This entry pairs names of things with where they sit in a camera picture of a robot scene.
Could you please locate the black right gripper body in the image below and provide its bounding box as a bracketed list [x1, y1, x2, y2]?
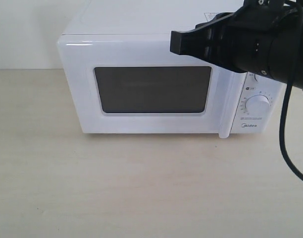
[208, 7, 273, 74]

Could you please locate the white microwave door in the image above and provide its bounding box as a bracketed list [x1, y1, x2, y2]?
[57, 34, 232, 137]

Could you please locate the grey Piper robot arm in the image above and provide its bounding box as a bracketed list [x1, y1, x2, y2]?
[170, 5, 303, 89]

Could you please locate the white lower microwave knob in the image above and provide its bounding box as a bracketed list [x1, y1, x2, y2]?
[245, 95, 270, 116]

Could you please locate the white Midea microwave body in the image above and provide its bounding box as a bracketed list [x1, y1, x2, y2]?
[61, 0, 283, 138]

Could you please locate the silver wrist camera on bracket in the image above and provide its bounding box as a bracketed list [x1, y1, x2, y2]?
[243, 0, 303, 15]

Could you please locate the black camera cable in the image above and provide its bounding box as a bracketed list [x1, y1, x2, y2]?
[277, 0, 303, 186]

